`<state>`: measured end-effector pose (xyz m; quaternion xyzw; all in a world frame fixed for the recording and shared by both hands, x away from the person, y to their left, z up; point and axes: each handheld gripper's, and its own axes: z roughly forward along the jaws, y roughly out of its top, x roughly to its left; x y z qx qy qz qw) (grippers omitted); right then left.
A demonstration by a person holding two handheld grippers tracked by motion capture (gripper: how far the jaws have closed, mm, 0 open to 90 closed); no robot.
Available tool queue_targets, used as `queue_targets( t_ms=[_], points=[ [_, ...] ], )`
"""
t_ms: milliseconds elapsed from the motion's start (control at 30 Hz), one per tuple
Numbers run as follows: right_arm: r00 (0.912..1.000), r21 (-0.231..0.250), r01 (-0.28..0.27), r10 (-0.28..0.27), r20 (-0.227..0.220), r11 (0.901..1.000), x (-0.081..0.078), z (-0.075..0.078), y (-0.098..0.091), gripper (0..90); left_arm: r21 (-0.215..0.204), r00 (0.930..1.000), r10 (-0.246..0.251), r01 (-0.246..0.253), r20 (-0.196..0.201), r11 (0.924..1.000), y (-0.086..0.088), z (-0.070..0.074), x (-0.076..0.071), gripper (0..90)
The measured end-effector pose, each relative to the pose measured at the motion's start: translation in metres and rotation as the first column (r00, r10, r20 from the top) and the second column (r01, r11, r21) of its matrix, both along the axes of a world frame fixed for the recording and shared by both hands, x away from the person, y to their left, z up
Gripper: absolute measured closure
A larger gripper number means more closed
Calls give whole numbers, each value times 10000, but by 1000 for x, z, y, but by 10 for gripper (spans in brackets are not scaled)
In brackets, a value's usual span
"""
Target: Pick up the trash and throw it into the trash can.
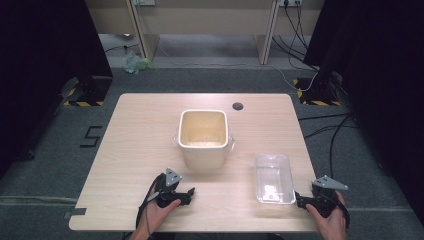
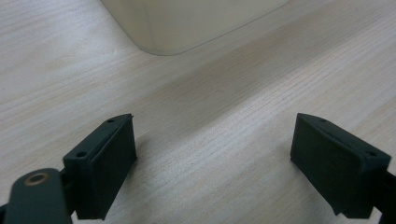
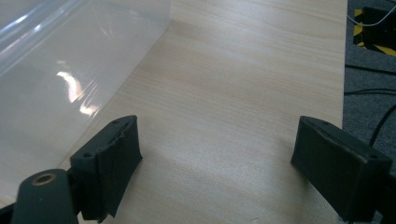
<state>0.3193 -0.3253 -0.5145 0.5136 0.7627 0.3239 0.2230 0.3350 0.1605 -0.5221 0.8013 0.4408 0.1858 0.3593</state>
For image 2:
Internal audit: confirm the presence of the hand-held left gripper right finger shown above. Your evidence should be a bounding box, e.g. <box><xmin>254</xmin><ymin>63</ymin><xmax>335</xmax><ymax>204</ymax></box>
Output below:
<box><xmin>290</xmin><ymin>112</ymin><xmax>392</xmax><ymax>219</ymax></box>

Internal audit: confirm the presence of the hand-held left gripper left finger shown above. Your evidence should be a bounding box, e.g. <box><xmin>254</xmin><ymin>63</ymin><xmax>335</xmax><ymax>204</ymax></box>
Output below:
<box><xmin>62</xmin><ymin>113</ymin><xmax>138</xmax><ymax>221</ymax></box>

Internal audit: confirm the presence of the cream plastic container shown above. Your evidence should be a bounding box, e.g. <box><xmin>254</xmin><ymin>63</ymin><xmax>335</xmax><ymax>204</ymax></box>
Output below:
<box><xmin>100</xmin><ymin>0</ymin><xmax>291</xmax><ymax>57</ymax></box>

